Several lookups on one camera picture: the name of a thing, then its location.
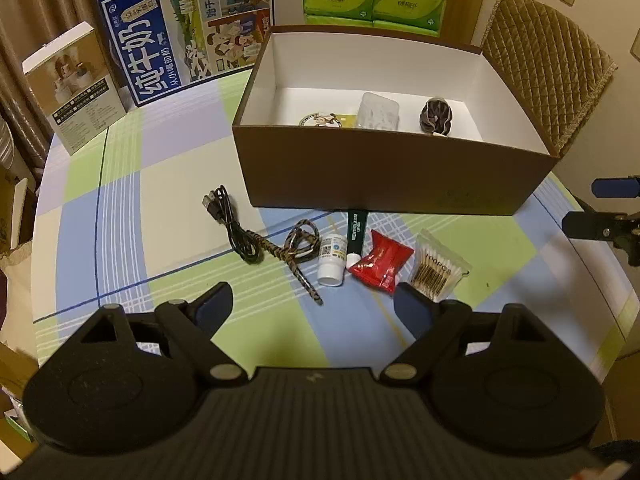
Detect cotton swab bag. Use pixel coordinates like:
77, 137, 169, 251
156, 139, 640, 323
409, 230, 472, 302

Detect red snack packet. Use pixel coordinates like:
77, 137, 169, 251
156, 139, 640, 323
348, 230, 414, 294

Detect black usb cable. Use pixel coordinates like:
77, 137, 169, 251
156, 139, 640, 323
200, 184, 265, 266

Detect leopard print hair clip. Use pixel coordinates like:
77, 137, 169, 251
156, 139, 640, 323
246, 219, 323, 306

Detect white medicine bottle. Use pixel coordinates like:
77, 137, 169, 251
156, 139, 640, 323
317, 233, 347, 287

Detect dark green lip balm tube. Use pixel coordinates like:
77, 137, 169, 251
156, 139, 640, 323
346, 209, 369, 269

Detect quilted tan chair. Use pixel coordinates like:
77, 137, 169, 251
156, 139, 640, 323
480, 0, 617, 158

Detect checked tablecloth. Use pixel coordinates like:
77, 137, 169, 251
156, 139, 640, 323
32, 73, 639, 377

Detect cardboard boxes beside table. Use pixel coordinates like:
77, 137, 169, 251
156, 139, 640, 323
0, 164, 39, 461

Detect brown cardboard storage box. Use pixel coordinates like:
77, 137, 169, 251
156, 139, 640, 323
232, 25, 559, 216

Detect white product box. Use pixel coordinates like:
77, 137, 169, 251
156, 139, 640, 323
22, 22, 126, 155

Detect blue milk carton box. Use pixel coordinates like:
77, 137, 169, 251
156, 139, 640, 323
99, 0, 271, 106

